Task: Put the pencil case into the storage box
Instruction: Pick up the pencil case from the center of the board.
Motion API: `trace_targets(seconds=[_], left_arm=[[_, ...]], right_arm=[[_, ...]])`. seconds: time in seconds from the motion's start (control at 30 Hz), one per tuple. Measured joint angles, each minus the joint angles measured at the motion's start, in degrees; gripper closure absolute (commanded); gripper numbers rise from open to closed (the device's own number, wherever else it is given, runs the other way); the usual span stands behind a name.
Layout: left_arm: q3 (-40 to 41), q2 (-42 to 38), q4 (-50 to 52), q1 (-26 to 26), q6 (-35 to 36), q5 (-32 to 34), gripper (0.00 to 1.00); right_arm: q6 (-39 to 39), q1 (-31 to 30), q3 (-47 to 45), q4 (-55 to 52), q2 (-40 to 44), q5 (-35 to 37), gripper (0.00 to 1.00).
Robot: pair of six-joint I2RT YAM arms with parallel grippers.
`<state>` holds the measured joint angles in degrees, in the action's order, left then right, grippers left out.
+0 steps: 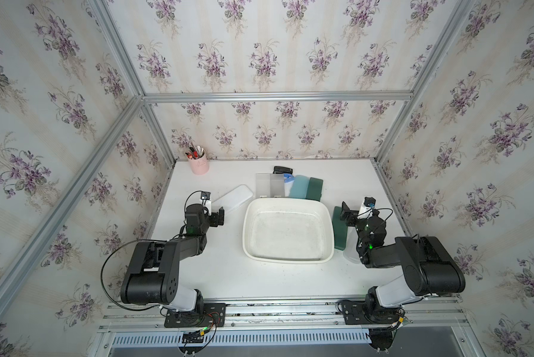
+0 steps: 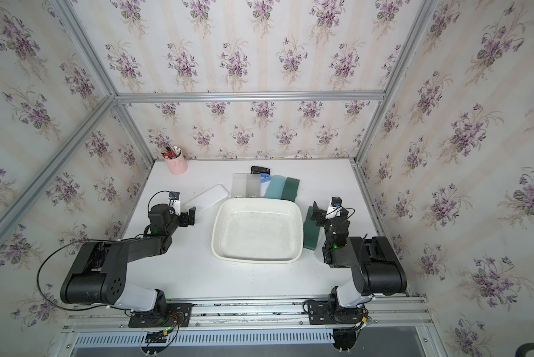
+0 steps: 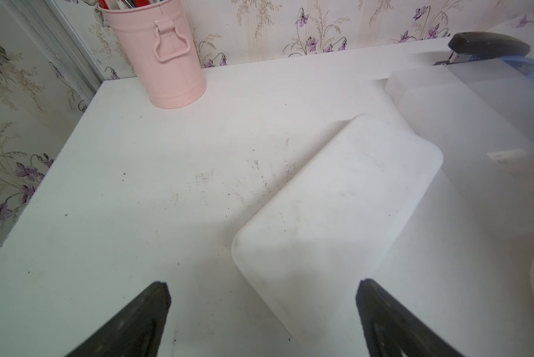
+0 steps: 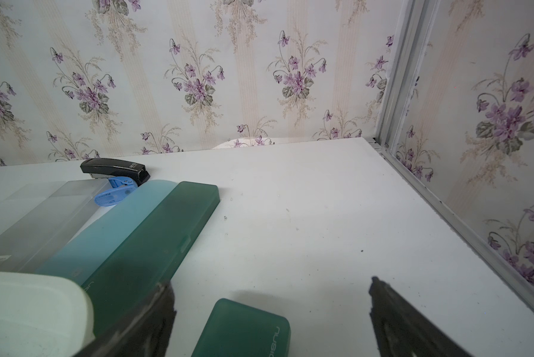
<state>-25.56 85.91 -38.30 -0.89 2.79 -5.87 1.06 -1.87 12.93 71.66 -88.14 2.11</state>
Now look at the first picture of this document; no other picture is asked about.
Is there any dark green pencil case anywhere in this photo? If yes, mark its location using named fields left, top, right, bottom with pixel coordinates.
left=305, top=177, right=324, bottom=202
left=332, top=206, right=348, bottom=251

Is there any white pencil case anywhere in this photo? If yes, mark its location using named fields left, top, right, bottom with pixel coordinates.
left=211, top=184, right=254, bottom=215

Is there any light blue pencil case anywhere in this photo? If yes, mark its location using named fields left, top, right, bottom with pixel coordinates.
left=289, top=175, right=310, bottom=199

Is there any white storage basin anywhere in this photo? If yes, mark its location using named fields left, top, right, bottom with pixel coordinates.
left=242, top=198, right=334, bottom=264

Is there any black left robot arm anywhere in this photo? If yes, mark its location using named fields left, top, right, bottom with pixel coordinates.
left=120, top=204, right=225, bottom=315

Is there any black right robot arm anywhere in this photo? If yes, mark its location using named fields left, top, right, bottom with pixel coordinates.
left=333, top=197, right=466, bottom=325

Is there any clear plastic box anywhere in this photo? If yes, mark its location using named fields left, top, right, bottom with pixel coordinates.
left=255, top=173, right=285, bottom=199

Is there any pink pen cup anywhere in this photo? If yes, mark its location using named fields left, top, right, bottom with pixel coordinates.
left=188, top=154, right=210, bottom=176

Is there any blue tape roll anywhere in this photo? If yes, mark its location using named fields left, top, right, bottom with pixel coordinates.
left=283, top=173, right=295, bottom=184

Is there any black stapler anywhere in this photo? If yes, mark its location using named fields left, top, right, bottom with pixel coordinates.
left=272, top=166, right=293, bottom=175

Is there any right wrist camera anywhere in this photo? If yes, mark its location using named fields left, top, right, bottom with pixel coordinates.
left=363, top=196, right=377, bottom=208

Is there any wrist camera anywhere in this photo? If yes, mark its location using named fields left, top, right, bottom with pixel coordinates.
left=363, top=196, right=377, bottom=208
left=200, top=190, right=210, bottom=204

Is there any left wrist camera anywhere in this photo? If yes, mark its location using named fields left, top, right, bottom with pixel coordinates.
left=200, top=190, right=210, bottom=204

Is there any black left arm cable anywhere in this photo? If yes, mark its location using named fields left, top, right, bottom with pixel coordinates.
left=99, top=239, right=170, bottom=312

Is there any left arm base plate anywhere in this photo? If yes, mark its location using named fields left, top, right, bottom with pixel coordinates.
left=164, top=303, right=227, bottom=328

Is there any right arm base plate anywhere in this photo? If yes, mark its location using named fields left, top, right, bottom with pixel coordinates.
left=337, top=300, right=405, bottom=325

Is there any aluminium front rail frame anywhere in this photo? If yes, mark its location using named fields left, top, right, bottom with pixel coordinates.
left=88, top=297, right=484, bottom=356

